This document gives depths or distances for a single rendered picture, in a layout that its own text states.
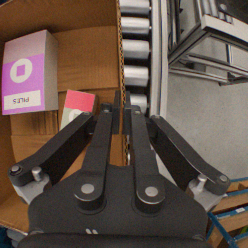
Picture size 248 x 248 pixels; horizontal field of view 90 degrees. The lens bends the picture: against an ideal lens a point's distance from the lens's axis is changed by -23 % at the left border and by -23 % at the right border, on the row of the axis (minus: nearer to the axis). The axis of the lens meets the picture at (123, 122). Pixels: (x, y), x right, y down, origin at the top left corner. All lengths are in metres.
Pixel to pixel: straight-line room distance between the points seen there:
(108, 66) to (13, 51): 0.21
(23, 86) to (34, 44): 0.09
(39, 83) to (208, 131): 1.18
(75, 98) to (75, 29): 0.17
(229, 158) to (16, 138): 1.45
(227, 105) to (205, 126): 0.27
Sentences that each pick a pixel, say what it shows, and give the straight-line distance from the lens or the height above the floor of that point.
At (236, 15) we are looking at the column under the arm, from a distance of 0.55.
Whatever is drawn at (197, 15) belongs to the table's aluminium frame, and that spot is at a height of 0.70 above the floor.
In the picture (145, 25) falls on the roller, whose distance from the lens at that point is 0.39.
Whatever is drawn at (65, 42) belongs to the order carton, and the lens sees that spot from 0.38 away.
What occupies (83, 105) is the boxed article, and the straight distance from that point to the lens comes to 0.30.
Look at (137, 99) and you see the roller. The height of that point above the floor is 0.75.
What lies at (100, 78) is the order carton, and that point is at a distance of 0.34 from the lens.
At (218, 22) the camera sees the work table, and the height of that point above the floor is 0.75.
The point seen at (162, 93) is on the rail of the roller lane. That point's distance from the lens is 0.36.
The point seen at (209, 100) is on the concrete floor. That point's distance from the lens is 1.28.
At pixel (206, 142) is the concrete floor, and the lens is 1.30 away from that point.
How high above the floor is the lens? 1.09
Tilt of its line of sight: 84 degrees down
